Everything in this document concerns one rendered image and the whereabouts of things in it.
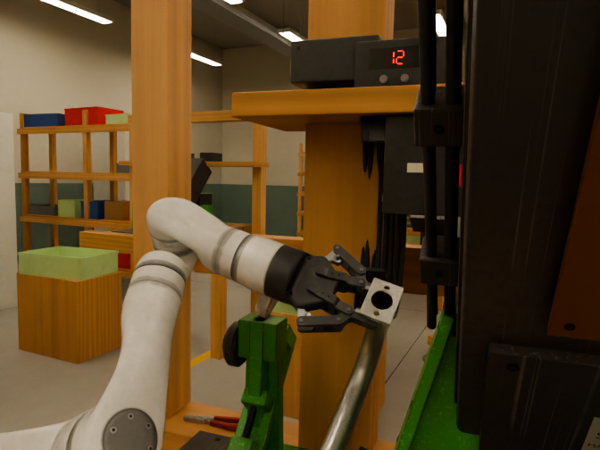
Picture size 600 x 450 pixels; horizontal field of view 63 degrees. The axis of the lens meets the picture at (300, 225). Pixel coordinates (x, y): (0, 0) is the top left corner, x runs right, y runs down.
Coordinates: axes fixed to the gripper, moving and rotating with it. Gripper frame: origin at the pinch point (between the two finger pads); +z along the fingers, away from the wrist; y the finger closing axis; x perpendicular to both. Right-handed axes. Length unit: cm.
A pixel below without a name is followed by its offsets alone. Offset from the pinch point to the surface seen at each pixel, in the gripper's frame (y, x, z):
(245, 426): -16.1, 22.9, -14.1
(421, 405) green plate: -12.0, -7.3, 8.9
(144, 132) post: 24, 10, -58
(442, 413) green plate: -11.5, -6.1, 11.0
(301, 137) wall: 720, 737, -395
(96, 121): 269, 330, -435
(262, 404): -12.2, 21.5, -12.8
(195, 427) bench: -16, 48, -30
